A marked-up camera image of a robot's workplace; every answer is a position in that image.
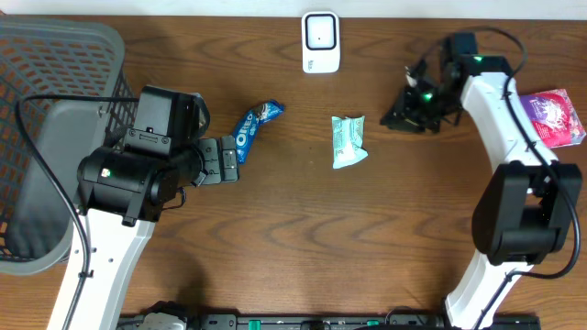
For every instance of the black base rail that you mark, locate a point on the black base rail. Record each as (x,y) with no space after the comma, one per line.
(171,315)

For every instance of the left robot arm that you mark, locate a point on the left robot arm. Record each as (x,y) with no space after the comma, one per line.
(114,252)

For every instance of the grey plastic shopping basket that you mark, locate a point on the grey plastic shopping basket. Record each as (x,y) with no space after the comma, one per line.
(67,79)

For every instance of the teal snack packet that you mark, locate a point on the teal snack packet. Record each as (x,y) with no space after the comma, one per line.
(347,141)

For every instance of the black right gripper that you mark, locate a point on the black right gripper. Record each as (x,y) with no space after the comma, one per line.
(404,117)

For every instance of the blue Oreo cookie pack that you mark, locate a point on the blue Oreo cookie pack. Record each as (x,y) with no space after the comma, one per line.
(248,126)

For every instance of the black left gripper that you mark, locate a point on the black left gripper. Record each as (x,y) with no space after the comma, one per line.
(207,161)

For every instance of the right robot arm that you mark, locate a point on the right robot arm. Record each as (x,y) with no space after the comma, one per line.
(529,204)

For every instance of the red purple snack pack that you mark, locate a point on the red purple snack pack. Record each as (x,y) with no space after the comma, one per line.
(554,118)

